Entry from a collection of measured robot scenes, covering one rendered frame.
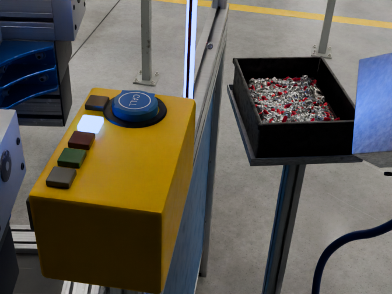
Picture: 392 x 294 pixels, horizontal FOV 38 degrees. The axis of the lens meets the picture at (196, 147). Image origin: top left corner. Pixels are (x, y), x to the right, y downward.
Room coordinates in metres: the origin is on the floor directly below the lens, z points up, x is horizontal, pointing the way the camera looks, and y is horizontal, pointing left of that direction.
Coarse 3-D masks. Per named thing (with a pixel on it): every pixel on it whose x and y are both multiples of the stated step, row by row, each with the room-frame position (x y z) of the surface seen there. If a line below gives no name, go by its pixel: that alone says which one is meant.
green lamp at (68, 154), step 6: (66, 150) 0.35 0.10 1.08; (72, 150) 0.35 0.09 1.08; (78, 150) 0.35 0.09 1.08; (84, 150) 0.35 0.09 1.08; (60, 156) 0.34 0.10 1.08; (66, 156) 0.34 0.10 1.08; (72, 156) 0.34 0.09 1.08; (78, 156) 0.34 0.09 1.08; (84, 156) 0.35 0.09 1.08; (60, 162) 0.34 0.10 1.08; (66, 162) 0.34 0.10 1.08; (72, 162) 0.34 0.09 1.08; (78, 162) 0.34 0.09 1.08; (78, 168) 0.33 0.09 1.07
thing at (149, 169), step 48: (96, 144) 0.37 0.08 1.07; (144, 144) 0.37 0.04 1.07; (192, 144) 0.44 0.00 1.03; (48, 192) 0.31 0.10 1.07; (96, 192) 0.31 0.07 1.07; (144, 192) 0.31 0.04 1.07; (48, 240) 0.30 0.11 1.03; (96, 240) 0.30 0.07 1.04; (144, 240) 0.29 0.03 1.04; (144, 288) 0.29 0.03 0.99
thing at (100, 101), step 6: (90, 96) 0.43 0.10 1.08; (96, 96) 0.43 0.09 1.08; (102, 96) 0.43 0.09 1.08; (90, 102) 0.42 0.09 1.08; (96, 102) 0.42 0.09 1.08; (102, 102) 0.42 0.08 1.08; (108, 102) 0.43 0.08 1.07; (90, 108) 0.42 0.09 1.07; (96, 108) 0.42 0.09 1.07; (102, 108) 0.42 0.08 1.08
